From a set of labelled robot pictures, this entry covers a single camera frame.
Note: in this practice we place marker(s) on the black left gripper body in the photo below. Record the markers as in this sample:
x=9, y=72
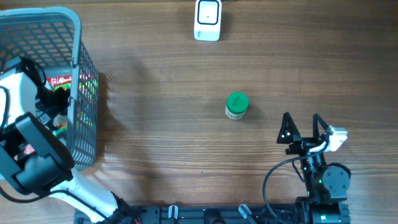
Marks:
x=53, y=102

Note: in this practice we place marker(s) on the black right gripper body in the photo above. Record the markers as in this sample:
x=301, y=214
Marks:
x=303, y=145

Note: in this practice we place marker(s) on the red coffee stick sachet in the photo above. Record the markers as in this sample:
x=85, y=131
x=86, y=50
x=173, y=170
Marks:
x=60, y=82

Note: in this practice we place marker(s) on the green lid white jar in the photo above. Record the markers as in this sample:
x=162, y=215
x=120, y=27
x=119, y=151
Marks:
x=237, y=104

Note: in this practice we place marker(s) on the green gummy candy bag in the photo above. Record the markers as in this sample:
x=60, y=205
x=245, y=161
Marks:
x=60, y=121

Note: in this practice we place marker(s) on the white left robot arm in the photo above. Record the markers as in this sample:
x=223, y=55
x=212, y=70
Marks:
x=33, y=160

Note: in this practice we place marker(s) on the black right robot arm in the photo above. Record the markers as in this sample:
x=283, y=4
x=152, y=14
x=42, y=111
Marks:
x=326, y=184

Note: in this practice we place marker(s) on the white barcode scanner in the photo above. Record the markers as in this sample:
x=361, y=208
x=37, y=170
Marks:
x=207, y=20

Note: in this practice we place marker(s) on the grey plastic shopping basket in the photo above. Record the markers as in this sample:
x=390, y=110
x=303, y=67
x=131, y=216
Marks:
x=51, y=37

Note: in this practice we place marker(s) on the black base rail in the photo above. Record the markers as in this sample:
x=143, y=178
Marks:
x=217, y=214

